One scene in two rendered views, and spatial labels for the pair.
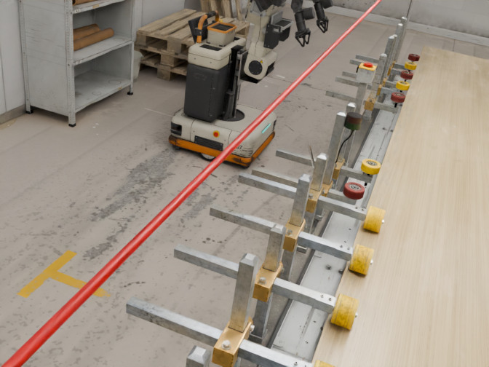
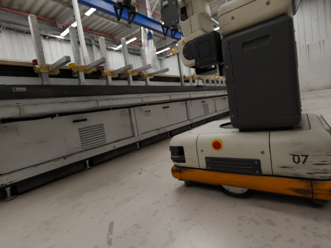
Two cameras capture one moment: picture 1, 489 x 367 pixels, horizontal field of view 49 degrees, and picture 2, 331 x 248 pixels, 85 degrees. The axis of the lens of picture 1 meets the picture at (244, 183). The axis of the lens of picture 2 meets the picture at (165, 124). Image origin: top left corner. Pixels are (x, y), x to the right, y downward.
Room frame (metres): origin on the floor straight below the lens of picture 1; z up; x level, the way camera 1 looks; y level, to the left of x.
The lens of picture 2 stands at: (4.92, 0.16, 0.43)
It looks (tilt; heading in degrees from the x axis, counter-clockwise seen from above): 5 degrees down; 201
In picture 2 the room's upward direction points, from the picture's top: 9 degrees counter-clockwise
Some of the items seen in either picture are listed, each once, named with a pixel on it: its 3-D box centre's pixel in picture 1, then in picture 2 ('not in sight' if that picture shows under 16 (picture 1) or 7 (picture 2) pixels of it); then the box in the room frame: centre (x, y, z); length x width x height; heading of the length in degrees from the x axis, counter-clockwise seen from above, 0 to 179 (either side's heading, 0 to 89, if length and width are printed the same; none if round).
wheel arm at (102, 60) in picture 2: (380, 68); (87, 68); (3.79, -0.83, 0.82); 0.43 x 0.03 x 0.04; 73
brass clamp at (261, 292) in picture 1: (267, 277); not in sight; (1.16, -0.10, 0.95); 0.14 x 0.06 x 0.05; 163
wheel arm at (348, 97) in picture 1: (361, 101); (152, 74); (3.08, -0.61, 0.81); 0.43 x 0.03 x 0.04; 73
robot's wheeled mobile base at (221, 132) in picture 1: (225, 127); (248, 144); (3.85, 0.22, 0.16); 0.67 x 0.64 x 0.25; 73
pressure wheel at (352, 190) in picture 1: (351, 198); not in sight; (1.83, -0.42, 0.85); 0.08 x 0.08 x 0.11
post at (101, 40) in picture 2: (385, 70); (106, 65); (3.58, -0.82, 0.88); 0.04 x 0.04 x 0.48; 73
